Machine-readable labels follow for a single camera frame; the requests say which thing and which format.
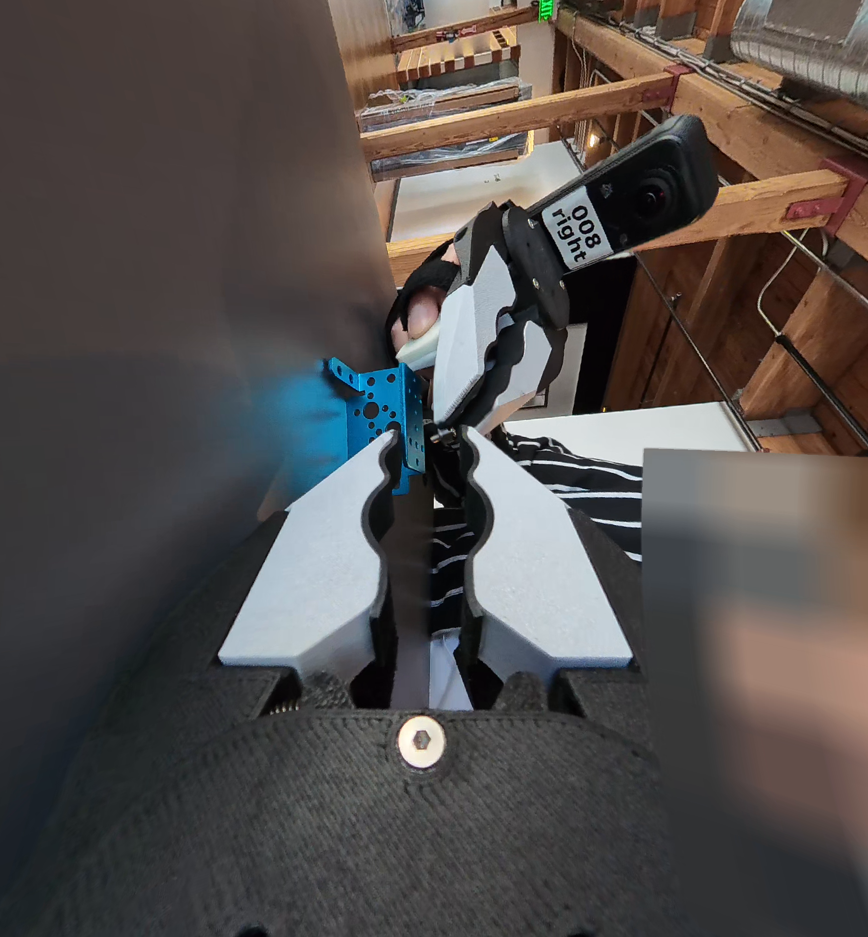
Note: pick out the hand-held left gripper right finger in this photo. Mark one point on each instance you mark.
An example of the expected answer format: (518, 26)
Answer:
(543, 585)

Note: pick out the black metal rod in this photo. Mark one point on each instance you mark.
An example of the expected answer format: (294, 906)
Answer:
(829, 388)

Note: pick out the person's right hand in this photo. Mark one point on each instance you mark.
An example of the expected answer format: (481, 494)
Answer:
(419, 315)

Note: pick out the black white striped clothing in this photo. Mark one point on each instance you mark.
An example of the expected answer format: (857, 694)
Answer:
(536, 468)

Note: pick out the small metal screw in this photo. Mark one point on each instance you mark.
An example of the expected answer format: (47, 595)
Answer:
(445, 434)

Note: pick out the blue metal bracket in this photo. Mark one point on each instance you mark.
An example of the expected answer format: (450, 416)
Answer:
(375, 402)

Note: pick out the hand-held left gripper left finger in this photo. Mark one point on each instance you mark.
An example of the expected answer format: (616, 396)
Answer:
(309, 571)

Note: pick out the red metal bracket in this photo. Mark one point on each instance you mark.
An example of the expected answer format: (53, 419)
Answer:
(668, 77)
(836, 187)

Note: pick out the green exit sign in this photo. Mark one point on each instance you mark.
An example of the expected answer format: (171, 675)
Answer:
(547, 9)

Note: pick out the silver ventilation duct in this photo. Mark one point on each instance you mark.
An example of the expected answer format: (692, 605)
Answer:
(807, 36)

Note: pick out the thick wooden ceiling beam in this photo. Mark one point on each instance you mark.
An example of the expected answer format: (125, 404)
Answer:
(756, 124)

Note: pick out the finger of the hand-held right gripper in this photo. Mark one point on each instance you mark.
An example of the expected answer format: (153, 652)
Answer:
(470, 329)
(532, 359)

